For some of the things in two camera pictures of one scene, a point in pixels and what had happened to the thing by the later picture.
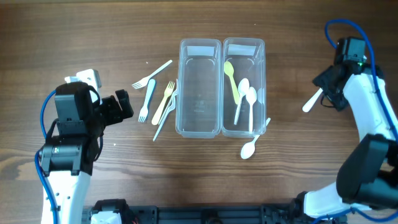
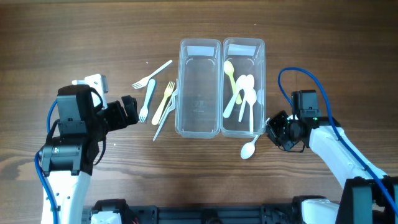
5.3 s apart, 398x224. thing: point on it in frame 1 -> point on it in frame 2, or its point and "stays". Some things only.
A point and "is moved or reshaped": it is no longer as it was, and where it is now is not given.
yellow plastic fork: [167, 93] stays
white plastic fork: [143, 81] stays
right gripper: [329, 88] -> [280, 131]
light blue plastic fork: [144, 110] stays
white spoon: [307, 106] is moved or reshaped
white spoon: [251, 96] stays
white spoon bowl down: [248, 149] stays
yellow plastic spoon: [229, 70] stays
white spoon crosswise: [242, 87] is moved or reshaped
